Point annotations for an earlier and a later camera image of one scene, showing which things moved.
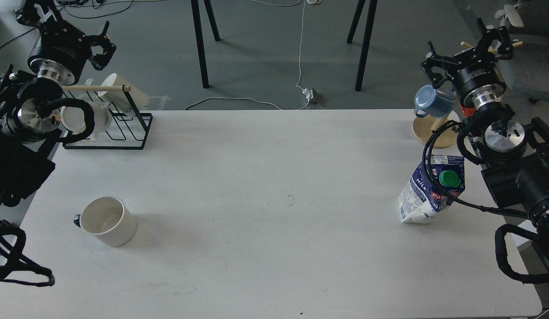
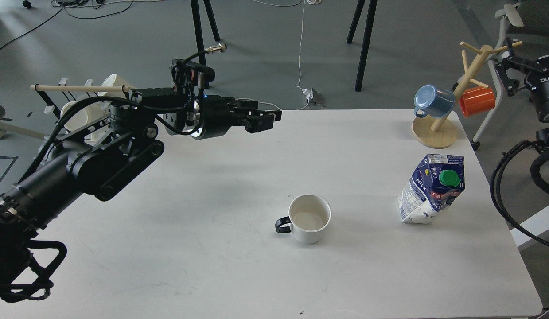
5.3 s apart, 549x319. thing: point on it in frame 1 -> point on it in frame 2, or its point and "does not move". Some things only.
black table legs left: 195,5 does not move
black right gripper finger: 506,46 -> 509,56
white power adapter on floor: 313,96 does not move
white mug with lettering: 73,118 does not move
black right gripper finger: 448,63 -> 510,85
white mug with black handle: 108,220 -> 309,215
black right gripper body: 477,80 -> 543,79
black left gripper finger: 99,61 -> 255,123
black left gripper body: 60,52 -> 206,117
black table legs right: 367,41 does not move
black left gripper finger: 102,40 -> 251,106
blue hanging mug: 434,103 does not move
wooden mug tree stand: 434,133 does not move
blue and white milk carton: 420,202 does not move
